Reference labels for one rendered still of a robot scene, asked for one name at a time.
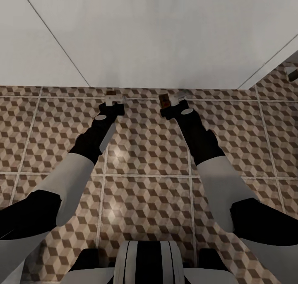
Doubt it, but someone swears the robot trunk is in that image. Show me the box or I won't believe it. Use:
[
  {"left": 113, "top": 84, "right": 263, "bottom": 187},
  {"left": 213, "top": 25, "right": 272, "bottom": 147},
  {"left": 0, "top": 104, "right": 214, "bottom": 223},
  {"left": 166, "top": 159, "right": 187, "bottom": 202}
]
[{"left": 113, "top": 241, "right": 185, "bottom": 284}]

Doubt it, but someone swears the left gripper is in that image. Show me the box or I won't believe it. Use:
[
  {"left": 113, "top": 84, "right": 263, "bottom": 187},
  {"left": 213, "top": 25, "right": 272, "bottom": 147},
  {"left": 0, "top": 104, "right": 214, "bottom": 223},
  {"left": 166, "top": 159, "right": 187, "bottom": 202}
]
[{"left": 99, "top": 103, "right": 125, "bottom": 118}]

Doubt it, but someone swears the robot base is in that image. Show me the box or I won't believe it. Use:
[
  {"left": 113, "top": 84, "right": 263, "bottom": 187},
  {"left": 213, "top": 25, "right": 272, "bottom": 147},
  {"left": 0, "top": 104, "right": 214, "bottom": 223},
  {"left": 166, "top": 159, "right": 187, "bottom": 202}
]
[{"left": 60, "top": 249, "right": 238, "bottom": 284}]

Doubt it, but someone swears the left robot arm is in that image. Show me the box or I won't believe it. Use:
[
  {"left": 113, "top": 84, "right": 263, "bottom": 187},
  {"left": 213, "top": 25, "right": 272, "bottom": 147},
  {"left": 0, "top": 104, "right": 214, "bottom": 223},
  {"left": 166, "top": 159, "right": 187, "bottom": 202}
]
[{"left": 0, "top": 95, "right": 127, "bottom": 284}]

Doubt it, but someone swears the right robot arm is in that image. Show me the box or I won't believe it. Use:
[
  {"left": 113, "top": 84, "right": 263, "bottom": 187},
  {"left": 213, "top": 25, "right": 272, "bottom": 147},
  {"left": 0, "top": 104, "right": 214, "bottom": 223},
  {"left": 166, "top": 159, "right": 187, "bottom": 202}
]
[{"left": 160, "top": 89, "right": 298, "bottom": 284}]

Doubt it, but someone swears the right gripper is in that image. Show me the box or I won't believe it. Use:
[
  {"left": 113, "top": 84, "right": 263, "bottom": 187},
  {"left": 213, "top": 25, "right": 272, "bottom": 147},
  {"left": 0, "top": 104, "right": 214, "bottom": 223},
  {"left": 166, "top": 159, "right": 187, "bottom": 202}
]
[{"left": 160, "top": 99, "right": 189, "bottom": 120}]

